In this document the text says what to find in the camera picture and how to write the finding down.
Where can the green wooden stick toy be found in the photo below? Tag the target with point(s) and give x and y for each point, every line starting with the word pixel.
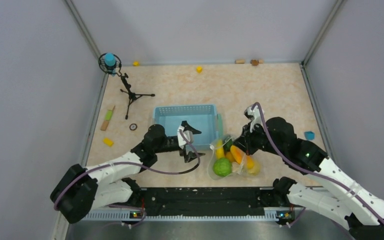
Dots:
pixel 107 117

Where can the light blue plastic basket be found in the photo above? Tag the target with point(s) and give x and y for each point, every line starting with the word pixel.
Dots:
pixel 203 117

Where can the cork at wall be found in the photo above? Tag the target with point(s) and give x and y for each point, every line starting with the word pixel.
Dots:
pixel 240 61

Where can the yellow block at wall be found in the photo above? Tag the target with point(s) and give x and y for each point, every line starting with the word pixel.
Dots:
pixel 136 64

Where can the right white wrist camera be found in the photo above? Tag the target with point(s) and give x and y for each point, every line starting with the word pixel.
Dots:
pixel 254 113

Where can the clear zip top bag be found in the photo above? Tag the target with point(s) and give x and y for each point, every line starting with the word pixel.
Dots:
pixel 229 156

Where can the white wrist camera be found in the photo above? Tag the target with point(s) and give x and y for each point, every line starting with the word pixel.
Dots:
pixel 185 137
pixel 254 113

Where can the teal foam roller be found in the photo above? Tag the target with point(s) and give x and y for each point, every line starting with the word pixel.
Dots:
pixel 220 125

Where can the yellow cube on table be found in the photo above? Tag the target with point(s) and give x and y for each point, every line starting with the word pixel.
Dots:
pixel 199 69

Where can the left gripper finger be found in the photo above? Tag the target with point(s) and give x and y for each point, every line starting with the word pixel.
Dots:
pixel 187 128
pixel 189 156

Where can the orange potato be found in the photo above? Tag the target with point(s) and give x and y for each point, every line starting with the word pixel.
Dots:
pixel 250 163

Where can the yellow block left side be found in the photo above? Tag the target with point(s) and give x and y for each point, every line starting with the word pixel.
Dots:
pixel 108 142

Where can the orange yellow mango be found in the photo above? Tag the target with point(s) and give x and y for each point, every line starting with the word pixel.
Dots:
pixel 237 154

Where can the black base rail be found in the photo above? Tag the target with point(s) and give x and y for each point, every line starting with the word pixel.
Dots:
pixel 205 201

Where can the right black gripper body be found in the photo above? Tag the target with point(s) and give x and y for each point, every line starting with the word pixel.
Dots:
pixel 256 140

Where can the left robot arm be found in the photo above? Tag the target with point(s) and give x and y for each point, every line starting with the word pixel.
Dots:
pixel 83 189

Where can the blue small block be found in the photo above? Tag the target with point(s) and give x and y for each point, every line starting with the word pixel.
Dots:
pixel 309 135

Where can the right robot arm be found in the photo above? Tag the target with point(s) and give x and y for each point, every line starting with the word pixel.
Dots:
pixel 348 204

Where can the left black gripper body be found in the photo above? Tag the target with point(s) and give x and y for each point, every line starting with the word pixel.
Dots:
pixel 168 145

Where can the blue microphone on tripod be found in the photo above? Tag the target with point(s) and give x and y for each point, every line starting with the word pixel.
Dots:
pixel 111 64

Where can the brown nut at wall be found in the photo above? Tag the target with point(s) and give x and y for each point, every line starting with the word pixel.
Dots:
pixel 254 62

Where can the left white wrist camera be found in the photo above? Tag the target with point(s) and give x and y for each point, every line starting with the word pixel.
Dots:
pixel 185 137

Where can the green lime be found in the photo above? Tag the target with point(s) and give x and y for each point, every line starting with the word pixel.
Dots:
pixel 227 145

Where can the beige garlic bulb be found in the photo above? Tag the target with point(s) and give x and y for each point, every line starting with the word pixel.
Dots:
pixel 236 168

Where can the yellow banana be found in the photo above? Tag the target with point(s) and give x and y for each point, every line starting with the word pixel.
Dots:
pixel 219 149

